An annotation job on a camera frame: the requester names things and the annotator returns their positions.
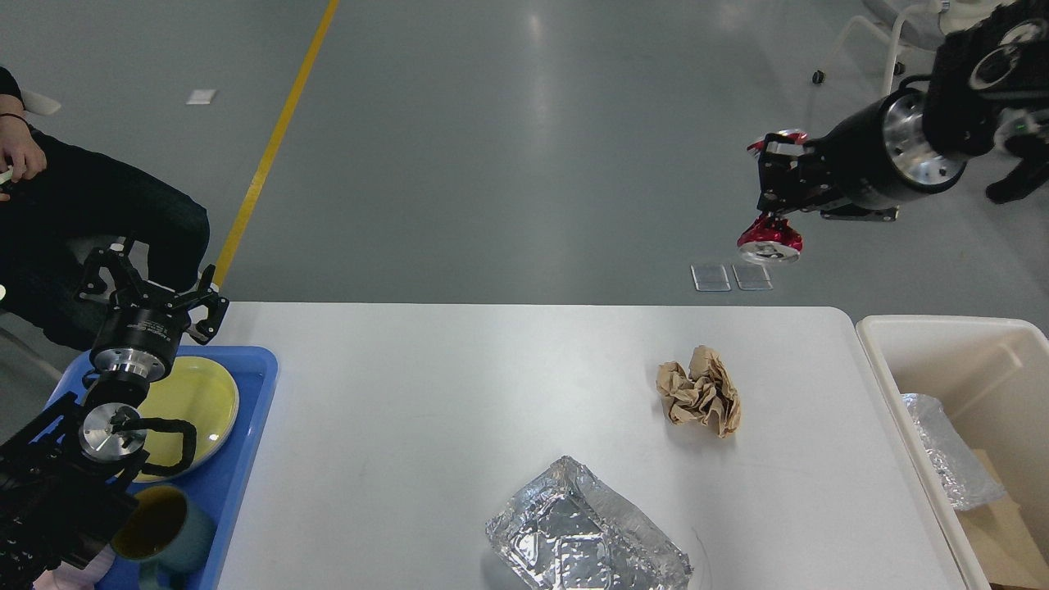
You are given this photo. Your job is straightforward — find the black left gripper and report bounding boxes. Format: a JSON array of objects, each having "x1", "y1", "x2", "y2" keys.
[{"x1": 74, "y1": 240, "x2": 229, "y2": 384}]

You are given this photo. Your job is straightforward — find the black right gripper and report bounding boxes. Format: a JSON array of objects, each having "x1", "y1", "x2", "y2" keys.
[{"x1": 756, "y1": 88, "x2": 967, "y2": 223}]

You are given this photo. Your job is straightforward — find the crushed red can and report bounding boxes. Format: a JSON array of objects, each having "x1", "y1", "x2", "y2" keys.
[{"x1": 737, "y1": 129, "x2": 808, "y2": 266}]

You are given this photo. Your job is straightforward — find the yellow plastic plate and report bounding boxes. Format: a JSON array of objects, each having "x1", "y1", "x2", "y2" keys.
[{"x1": 138, "y1": 357, "x2": 240, "y2": 475}]

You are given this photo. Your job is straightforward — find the brown paper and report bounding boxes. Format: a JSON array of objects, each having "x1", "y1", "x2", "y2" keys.
[{"x1": 655, "y1": 345, "x2": 742, "y2": 439}]

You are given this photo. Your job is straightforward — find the pink mug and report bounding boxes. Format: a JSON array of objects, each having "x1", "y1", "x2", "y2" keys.
[{"x1": 31, "y1": 547, "x2": 116, "y2": 589}]

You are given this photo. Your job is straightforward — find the foil sheet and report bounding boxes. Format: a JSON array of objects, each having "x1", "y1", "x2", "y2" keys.
[{"x1": 901, "y1": 393, "x2": 1006, "y2": 511}]

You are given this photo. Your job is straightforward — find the brown paper bag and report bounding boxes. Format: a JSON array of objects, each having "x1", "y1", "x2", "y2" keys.
[{"x1": 951, "y1": 446, "x2": 1047, "y2": 589}]

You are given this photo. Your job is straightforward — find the foil tray front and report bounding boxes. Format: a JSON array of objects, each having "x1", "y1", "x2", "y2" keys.
[{"x1": 484, "y1": 456, "x2": 694, "y2": 589}]

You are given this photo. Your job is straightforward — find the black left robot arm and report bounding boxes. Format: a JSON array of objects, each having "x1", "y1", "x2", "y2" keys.
[{"x1": 1, "y1": 238, "x2": 229, "y2": 589}]

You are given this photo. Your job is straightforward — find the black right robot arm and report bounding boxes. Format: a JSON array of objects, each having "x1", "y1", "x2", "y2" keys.
[{"x1": 757, "y1": 1, "x2": 1047, "y2": 217}]

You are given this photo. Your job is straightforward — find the person's left hand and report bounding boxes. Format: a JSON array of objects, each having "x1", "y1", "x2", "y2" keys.
[{"x1": 1, "y1": 113, "x2": 48, "y2": 187}]

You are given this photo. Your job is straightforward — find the floor socket plate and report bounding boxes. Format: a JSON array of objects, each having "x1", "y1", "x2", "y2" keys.
[
  {"x1": 690, "y1": 264, "x2": 732, "y2": 293},
  {"x1": 732, "y1": 264, "x2": 774, "y2": 292}
]

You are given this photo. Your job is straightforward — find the person in black clothes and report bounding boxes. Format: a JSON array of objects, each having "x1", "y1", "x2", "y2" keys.
[{"x1": 1, "y1": 70, "x2": 211, "y2": 351}]

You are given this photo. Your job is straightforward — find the blue plastic tray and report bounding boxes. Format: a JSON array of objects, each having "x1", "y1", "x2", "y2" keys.
[{"x1": 45, "y1": 346, "x2": 279, "y2": 590}]

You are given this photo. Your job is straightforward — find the white office chair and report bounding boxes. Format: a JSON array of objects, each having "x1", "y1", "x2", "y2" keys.
[{"x1": 811, "y1": 1, "x2": 1000, "y2": 97}]

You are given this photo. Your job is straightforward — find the teal mug yellow inside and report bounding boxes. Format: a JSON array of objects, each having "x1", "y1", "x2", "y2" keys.
[{"x1": 110, "y1": 485, "x2": 216, "y2": 589}]

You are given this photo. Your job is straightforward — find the beige plastic bin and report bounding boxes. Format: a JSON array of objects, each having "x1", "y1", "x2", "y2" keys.
[{"x1": 857, "y1": 316, "x2": 1048, "y2": 589}]

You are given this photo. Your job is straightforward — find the yellow floor tape line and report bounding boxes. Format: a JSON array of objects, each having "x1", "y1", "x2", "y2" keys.
[{"x1": 214, "y1": 1, "x2": 341, "y2": 287}]

